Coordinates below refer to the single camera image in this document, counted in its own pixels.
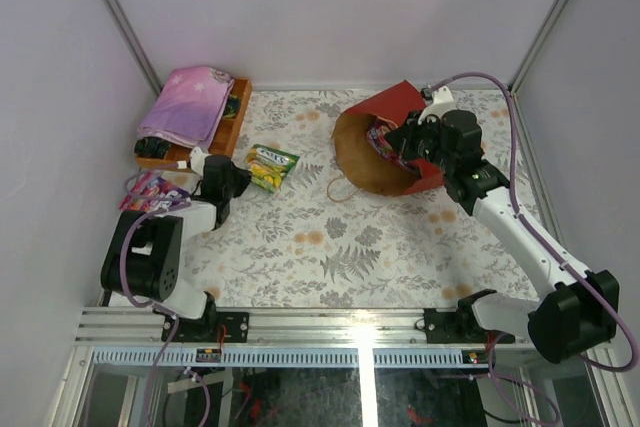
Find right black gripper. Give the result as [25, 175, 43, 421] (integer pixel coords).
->
[383, 110, 455, 174]

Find wooden organizer tray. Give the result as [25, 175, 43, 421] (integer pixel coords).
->
[134, 77, 254, 173]

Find green Fox's candy bag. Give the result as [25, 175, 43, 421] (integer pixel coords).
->
[245, 144, 299, 193]

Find red paper bag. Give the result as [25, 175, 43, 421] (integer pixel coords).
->
[331, 81, 444, 197]

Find purple Fox's candy bag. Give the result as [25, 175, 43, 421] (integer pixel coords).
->
[119, 171, 190, 212]

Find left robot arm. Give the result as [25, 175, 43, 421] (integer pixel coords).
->
[100, 150, 251, 342]

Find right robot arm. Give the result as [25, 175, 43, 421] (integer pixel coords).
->
[385, 110, 619, 364]

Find folded purple cloth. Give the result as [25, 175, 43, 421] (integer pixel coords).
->
[137, 66, 235, 149]

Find dark patterned cloth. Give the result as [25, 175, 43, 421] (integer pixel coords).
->
[134, 137, 171, 159]

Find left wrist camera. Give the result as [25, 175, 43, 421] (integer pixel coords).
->
[177, 147, 211, 176]

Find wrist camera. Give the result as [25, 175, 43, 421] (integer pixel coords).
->
[419, 86, 455, 123]
[177, 147, 211, 176]

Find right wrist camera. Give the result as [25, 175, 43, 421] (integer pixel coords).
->
[419, 86, 455, 123]

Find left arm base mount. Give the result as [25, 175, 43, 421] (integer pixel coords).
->
[172, 309, 250, 344]

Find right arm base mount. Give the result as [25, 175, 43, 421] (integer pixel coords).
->
[423, 308, 487, 344]

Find aluminium frame rail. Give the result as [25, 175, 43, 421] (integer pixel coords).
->
[74, 307, 614, 368]

